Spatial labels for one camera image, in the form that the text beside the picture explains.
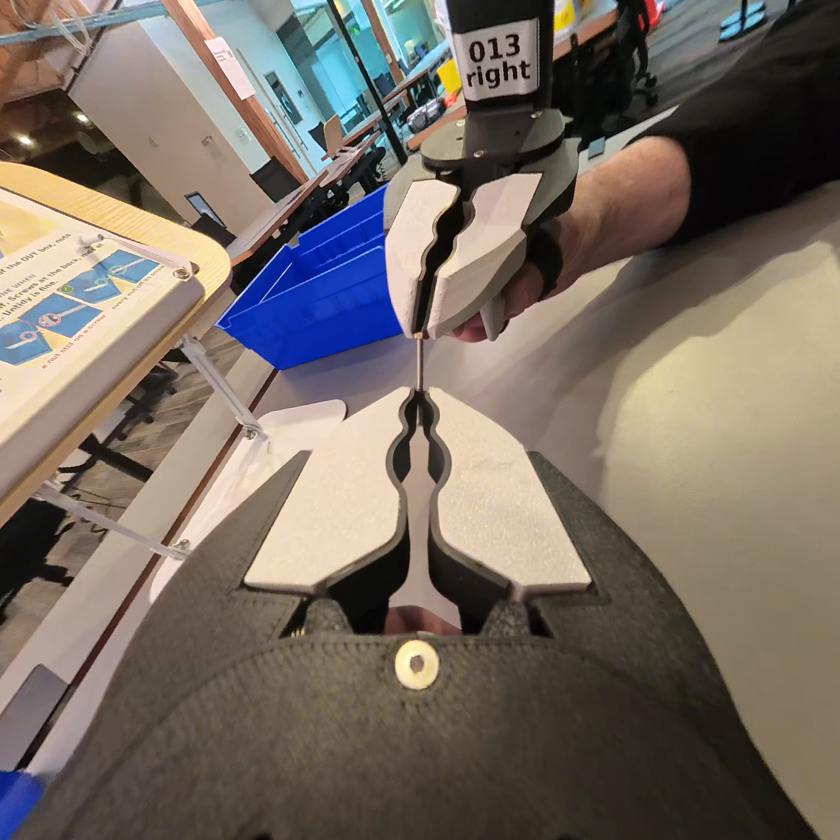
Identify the person's right forearm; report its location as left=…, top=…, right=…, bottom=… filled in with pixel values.
left=640, top=0, right=840, bottom=247

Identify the grey flat panel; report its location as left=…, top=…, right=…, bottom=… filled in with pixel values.
left=0, top=664, right=70, bottom=772

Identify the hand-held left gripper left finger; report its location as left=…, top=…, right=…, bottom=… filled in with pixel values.
left=243, top=386, right=419, bottom=636

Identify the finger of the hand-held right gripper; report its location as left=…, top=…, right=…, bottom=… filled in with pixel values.
left=384, top=178, right=463, bottom=332
left=427, top=171, right=546, bottom=337

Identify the blue plastic bin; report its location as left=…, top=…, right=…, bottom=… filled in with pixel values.
left=287, top=184, right=389, bottom=265
left=215, top=244, right=409, bottom=370

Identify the instruction sheet on wooden stand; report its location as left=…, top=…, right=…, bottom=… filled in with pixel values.
left=0, top=163, right=234, bottom=526

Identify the clear acrylic bracket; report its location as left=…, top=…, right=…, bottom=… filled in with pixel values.
left=177, top=333, right=271, bottom=454
left=29, top=482, right=193, bottom=562

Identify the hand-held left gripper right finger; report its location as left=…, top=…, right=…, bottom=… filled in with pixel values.
left=423, top=386, right=595, bottom=636

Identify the black chair base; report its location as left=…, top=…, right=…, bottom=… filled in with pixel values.
left=59, top=357, right=181, bottom=490

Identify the black office chair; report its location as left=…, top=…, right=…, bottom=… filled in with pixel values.
left=613, top=0, right=659, bottom=109
left=252, top=159, right=304, bottom=203

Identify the long brown desk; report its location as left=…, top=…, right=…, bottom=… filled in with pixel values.
left=225, top=169, right=330, bottom=266

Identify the printed instruction sheet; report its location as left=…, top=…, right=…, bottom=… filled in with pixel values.
left=0, top=187, right=204, bottom=421

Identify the black metal pole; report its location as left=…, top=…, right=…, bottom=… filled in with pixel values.
left=326, top=0, right=409, bottom=166

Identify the wooden pillar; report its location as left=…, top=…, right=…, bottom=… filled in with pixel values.
left=161, top=0, right=311, bottom=185

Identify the person's right hand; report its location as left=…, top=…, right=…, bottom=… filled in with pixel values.
left=451, top=138, right=694, bottom=344

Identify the blue plastic object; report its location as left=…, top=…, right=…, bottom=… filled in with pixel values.
left=0, top=771, right=48, bottom=840

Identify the white paper sign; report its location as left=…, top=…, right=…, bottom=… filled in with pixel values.
left=203, top=37, right=255, bottom=101

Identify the white flat mat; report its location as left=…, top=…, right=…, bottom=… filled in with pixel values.
left=147, top=399, right=349, bottom=601

